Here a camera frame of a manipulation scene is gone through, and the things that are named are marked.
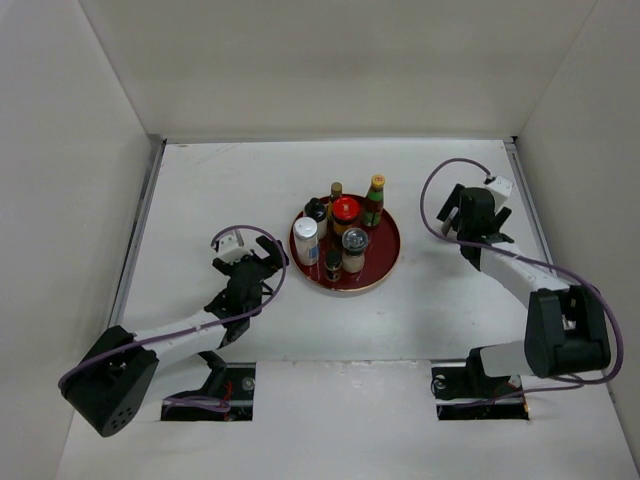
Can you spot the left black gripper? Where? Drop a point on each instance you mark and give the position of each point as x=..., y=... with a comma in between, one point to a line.
x=272, y=250

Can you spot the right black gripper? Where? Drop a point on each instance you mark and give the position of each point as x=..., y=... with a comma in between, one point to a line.
x=454, y=200

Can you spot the white jar silver lid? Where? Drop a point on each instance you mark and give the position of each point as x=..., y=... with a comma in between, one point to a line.
x=305, y=231

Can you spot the small black cap spice jar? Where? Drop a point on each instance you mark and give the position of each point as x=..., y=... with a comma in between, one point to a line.
x=333, y=265

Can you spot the white jar black pump lid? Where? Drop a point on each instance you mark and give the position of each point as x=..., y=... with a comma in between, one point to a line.
x=317, y=210

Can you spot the grinder jar grey lid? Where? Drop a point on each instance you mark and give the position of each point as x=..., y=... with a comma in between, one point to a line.
x=355, y=242

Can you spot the sauce bottle yellow cap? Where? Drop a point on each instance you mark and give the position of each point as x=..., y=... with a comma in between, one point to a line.
x=373, y=204

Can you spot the jar with red lid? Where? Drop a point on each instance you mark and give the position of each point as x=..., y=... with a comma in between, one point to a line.
x=345, y=211

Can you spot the small yellow label bottle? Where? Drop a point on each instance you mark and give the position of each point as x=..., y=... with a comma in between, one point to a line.
x=336, y=192

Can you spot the jar silver lid red label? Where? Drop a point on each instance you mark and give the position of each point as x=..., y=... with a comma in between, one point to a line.
x=450, y=223

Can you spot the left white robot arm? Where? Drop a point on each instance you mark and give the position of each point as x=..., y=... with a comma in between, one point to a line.
x=109, y=385

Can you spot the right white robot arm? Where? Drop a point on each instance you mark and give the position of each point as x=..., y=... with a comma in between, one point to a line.
x=565, y=329

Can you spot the round red lacquer tray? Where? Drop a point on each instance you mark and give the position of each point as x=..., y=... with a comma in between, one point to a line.
x=381, y=256

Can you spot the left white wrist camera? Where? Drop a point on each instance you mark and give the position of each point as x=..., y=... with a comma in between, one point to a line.
x=230, y=247

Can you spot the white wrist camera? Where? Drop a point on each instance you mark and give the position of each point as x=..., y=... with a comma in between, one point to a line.
x=500, y=188
x=230, y=247

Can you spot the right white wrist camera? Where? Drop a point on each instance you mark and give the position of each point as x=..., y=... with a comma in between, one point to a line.
x=500, y=188

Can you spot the right aluminium table rail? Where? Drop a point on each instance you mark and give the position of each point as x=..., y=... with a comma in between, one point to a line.
x=542, y=246

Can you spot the aluminium table rail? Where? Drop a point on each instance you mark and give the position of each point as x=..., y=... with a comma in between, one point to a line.
x=542, y=246
x=153, y=164

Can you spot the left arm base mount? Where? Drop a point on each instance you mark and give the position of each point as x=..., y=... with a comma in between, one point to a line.
x=227, y=395

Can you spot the left aluminium table rail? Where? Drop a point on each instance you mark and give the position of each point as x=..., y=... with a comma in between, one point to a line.
x=153, y=164

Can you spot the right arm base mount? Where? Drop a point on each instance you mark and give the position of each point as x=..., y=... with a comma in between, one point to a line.
x=462, y=395

